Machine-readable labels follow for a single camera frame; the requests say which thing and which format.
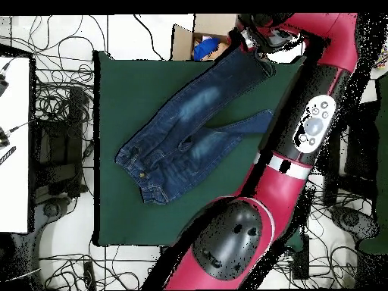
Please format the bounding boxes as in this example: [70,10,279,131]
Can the bright blue cloth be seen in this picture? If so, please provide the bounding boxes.
[192,37,221,61]

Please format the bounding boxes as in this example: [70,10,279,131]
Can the open cardboard box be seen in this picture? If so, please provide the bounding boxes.
[171,13,239,61]

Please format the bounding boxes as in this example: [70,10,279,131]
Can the blue denim jeans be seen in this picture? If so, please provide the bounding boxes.
[114,45,275,205]

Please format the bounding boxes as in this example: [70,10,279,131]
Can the tan fabric item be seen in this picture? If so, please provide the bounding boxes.
[208,42,231,61]

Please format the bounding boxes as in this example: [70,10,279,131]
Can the black power strip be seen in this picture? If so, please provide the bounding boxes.
[83,261,97,290]

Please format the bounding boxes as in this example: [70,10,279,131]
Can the dark green table cloth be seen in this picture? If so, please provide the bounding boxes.
[92,49,307,252]

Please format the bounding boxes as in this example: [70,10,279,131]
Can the white table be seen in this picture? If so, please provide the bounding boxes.
[0,55,31,234]

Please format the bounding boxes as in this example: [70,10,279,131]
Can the black ribbed strap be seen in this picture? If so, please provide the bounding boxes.
[0,145,17,166]

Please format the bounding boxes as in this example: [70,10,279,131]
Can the green covered side table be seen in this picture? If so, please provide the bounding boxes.
[357,72,388,255]

